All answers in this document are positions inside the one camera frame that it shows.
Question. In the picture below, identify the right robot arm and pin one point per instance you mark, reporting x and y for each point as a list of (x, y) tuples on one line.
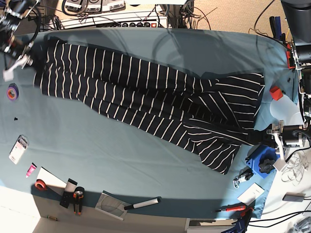
[(13, 13)]

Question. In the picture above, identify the red black clamp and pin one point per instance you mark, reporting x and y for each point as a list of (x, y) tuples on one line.
[(290, 59)]

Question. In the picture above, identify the purple tape roll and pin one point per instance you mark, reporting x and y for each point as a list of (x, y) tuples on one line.
[(12, 92)]

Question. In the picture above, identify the white cable ties bundle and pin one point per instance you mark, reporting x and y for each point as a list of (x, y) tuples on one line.
[(298, 165)]

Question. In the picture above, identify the blue box with knob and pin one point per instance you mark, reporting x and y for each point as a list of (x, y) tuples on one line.
[(262, 160)]

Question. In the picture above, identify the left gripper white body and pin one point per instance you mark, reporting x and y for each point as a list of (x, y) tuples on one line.
[(276, 130)]

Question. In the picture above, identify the orange tape roll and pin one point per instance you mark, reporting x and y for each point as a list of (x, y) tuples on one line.
[(40, 185)]

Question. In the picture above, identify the teal table cloth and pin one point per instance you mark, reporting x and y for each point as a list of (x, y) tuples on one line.
[(72, 141)]

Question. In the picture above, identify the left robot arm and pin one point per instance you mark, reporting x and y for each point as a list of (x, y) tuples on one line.
[(298, 15)]

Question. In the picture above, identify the white small booklet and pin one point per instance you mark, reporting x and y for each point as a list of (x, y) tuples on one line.
[(251, 194)]

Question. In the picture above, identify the grey flat device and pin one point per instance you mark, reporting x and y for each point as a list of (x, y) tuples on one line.
[(290, 197)]

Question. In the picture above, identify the pink tube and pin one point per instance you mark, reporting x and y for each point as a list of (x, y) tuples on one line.
[(31, 169)]

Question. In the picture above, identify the orange black pliers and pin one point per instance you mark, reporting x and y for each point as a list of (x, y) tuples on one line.
[(78, 196)]

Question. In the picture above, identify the white paper sheet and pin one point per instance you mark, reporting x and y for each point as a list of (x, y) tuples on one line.
[(49, 179)]

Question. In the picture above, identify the black power strip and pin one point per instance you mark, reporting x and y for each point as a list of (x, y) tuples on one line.
[(146, 24)]

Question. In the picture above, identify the red black screwdriver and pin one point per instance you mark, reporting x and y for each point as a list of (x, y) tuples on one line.
[(231, 209)]

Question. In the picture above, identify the white packaged card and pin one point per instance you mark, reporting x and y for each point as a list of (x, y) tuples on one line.
[(18, 149)]

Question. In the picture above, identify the navy white striped t-shirt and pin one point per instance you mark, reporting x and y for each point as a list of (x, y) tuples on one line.
[(210, 118)]

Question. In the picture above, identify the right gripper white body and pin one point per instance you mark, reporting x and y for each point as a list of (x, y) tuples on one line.
[(21, 53)]

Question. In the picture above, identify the black perforated plate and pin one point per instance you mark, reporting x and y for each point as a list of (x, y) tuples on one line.
[(68, 193)]

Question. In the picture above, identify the silver carabiner pulley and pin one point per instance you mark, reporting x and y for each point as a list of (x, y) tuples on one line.
[(243, 177)]

